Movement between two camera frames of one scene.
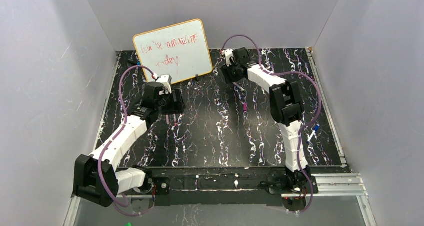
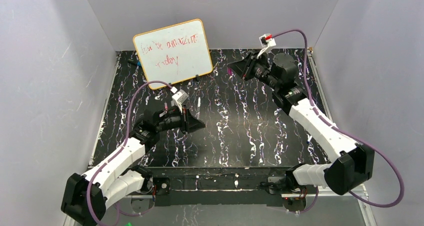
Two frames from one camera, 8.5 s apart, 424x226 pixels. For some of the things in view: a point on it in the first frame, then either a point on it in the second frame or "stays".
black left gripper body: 177,103 to 185,120
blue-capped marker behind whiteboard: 138,62 stays
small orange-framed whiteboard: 179,50 stays
